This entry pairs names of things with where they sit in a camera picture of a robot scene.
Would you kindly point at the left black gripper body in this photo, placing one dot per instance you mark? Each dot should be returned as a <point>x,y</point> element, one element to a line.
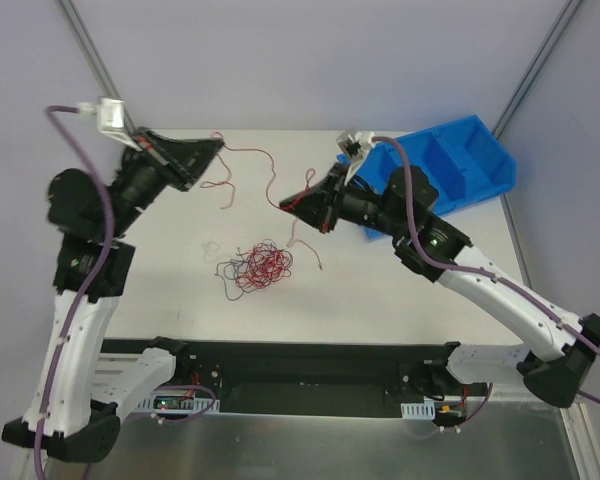
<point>161,163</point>

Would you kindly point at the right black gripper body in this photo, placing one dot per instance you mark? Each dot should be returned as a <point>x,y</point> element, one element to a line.
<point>331,198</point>

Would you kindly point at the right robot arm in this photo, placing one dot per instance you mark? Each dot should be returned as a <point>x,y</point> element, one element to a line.
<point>557,348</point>

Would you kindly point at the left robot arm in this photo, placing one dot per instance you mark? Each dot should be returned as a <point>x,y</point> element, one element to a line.
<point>69,419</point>

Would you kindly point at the blue divided plastic bin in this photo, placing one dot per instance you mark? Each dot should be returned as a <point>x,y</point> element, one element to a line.
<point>463,160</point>

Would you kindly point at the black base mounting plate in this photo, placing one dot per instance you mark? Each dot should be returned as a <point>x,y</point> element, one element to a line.
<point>300,379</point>

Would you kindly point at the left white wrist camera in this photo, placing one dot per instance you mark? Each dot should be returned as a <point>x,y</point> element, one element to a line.
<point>109,116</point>

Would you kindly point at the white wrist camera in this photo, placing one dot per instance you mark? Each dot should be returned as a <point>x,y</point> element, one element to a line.
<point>109,116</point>
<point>356,146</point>

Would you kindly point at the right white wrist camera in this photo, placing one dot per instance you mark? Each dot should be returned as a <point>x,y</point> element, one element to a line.
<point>356,146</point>

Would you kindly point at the left aluminium frame post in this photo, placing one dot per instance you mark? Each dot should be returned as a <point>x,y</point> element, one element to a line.
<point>78,28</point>

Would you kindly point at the aluminium frame post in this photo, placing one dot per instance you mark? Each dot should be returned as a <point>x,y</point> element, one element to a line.
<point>556,33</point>
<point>78,28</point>

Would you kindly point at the right white cable duct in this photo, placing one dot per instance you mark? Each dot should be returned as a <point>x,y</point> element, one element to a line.
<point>425,411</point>

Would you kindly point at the white cable duct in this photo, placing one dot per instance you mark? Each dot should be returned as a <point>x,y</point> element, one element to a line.
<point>177,404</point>
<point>425,411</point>

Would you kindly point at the left white cable duct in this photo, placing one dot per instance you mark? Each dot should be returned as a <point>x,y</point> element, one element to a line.
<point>177,404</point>

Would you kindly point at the right aluminium frame post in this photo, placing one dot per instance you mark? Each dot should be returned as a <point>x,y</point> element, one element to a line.
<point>556,33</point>

